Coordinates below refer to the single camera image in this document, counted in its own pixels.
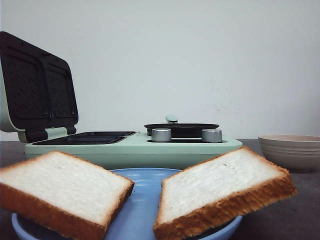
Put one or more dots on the beige ribbed bowl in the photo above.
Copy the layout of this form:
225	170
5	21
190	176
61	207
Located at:
299	153

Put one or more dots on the breakfast maker hinged lid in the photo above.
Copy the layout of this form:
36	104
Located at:
37	97

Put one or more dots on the black round frying pan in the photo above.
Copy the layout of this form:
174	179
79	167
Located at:
180	130

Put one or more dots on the blue round plate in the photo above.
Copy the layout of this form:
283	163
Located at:
135	220

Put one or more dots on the left silver control knob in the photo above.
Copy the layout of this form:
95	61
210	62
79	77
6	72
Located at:
161	135

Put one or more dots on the right silver control knob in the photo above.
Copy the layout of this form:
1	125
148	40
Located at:
211	136

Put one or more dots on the silver control knob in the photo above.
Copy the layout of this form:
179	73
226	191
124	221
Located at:
161	135
211	136

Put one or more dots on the white bread slice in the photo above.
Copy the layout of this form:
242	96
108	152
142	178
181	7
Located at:
215	191
64	193

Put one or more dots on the mint green breakfast maker base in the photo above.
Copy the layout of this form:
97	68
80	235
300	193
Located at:
132	149

